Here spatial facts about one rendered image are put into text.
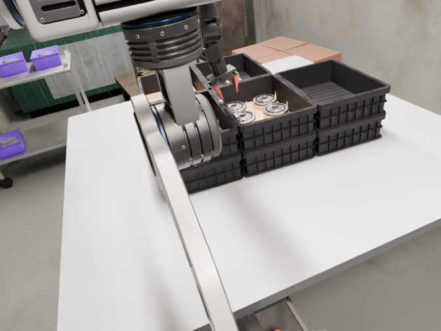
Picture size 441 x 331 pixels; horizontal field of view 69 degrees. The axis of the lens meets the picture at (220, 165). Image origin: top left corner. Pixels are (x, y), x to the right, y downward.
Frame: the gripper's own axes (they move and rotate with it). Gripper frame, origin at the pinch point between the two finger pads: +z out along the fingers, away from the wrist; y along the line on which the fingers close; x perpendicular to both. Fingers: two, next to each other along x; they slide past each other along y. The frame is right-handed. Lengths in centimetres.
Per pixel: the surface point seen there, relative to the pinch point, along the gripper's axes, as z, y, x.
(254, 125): 5.3, 0.9, 20.2
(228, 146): 8.4, 12.0, 18.7
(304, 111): 9.6, -17.2, 22.0
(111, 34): 7, 26, -307
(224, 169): 17.5, 16.6, 17.3
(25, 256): 64, 144, -71
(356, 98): 14.4, -37.3, 23.9
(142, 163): 17, 44, -17
